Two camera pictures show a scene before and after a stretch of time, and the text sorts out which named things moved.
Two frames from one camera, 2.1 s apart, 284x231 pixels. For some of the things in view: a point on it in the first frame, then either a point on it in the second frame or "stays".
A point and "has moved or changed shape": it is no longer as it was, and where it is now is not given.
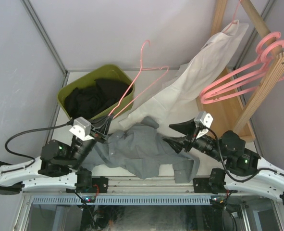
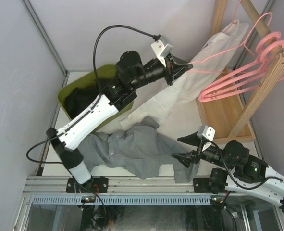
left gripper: x=101 y=126 -> x=172 y=72
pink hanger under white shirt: x=236 y=10 stays
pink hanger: x=166 y=68 has moved or changed shape
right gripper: x=186 y=127 -> x=186 y=158
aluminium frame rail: x=124 y=185 stays
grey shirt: x=143 y=152 stays
